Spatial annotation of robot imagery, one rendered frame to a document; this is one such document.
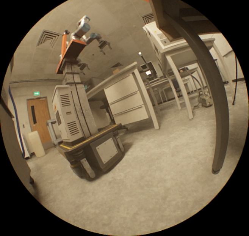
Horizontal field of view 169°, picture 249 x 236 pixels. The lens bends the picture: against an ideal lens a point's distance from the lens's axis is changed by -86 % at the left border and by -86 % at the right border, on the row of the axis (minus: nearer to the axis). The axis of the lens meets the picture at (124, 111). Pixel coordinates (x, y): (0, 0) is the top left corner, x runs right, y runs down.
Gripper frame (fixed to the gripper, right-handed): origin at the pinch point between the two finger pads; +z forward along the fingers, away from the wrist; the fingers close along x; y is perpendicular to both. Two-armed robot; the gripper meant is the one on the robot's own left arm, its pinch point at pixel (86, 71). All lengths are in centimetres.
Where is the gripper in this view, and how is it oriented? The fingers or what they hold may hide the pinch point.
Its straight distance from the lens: 146.4
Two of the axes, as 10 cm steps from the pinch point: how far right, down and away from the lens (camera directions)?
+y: 2.0, -5.0, 8.4
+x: -7.9, 4.2, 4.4
